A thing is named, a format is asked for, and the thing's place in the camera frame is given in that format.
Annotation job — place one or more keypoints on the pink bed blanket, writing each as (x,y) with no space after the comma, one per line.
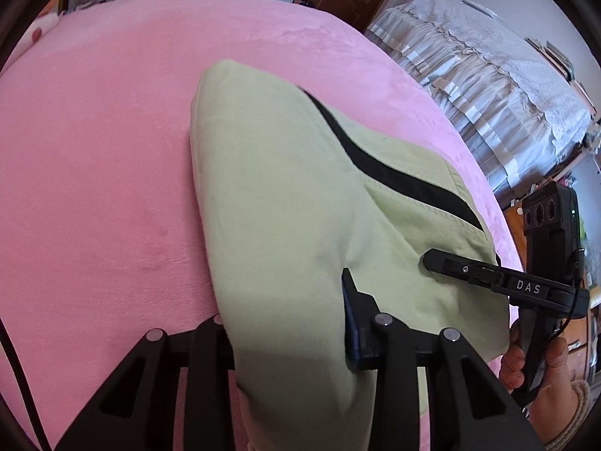
(94,174)

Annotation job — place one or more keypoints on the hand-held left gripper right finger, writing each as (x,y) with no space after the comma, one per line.
(350,333)

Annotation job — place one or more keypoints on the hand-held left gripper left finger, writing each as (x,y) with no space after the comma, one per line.
(211,352)

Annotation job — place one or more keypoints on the stack of books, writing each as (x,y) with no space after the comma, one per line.
(554,56)

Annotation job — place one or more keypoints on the pink bear print quilt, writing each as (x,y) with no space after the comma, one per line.
(40,28)

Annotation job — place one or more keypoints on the person's right forearm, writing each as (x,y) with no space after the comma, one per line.
(568,413)

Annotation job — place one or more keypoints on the green and black hooded jacket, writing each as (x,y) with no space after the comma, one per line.
(281,197)

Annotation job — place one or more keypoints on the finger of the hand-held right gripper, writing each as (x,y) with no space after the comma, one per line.
(469,272)

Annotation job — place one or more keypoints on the person's right hand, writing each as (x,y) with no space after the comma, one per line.
(558,361)

